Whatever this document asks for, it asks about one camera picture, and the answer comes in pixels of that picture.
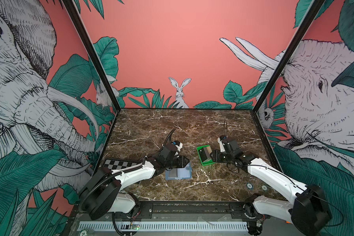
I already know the blue leather card holder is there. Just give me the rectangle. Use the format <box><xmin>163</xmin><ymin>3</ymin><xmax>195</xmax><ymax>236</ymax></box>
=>
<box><xmin>165</xmin><ymin>163</ymin><xmax>192</xmax><ymax>181</ymax></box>

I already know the green plastic card tray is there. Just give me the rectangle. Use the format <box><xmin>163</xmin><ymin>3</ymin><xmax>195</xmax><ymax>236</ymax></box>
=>
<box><xmin>197</xmin><ymin>145</ymin><xmax>214</xmax><ymax>166</ymax></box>

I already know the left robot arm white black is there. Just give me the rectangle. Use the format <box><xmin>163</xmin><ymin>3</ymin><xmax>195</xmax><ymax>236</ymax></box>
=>
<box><xmin>78</xmin><ymin>141</ymin><xmax>189</xmax><ymax>220</ymax></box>

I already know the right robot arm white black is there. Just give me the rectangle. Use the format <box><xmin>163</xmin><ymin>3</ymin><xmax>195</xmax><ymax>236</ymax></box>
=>
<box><xmin>209</xmin><ymin>136</ymin><xmax>332</xmax><ymax>236</ymax></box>

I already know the checkerboard calibration board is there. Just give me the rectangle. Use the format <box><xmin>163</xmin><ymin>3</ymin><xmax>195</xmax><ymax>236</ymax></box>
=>
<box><xmin>103</xmin><ymin>159</ymin><xmax>138</xmax><ymax>171</ymax></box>

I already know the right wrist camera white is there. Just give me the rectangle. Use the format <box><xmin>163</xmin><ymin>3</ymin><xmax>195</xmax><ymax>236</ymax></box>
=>
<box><xmin>217</xmin><ymin>135</ymin><xmax>227</xmax><ymax>152</ymax></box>

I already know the black front mounting rail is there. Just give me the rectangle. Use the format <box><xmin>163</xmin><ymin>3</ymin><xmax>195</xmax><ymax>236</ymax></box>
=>
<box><xmin>115</xmin><ymin>201</ymin><xmax>269</xmax><ymax>221</ymax></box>

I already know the white slotted cable duct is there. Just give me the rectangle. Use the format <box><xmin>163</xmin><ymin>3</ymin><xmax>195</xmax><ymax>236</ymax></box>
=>
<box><xmin>77</xmin><ymin>221</ymin><xmax>248</xmax><ymax>232</ymax></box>

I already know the right black frame post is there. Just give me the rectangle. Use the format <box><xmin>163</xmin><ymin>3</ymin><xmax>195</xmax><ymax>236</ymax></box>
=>
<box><xmin>252</xmin><ymin>0</ymin><xmax>325</xmax><ymax>114</ymax></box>

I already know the black frame post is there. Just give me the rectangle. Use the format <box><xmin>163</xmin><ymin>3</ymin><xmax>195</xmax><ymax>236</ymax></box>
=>
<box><xmin>252</xmin><ymin>0</ymin><xmax>325</xmax><ymax>114</ymax></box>
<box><xmin>63</xmin><ymin>0</ymin><xmax>121</xmax><ymax>113</ymax></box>

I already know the left black frame post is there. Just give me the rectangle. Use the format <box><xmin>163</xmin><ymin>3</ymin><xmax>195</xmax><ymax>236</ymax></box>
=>
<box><xmin>63</xmin><ymin>0</ymin><xmax>121</xmax><ymax>113</ymax></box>

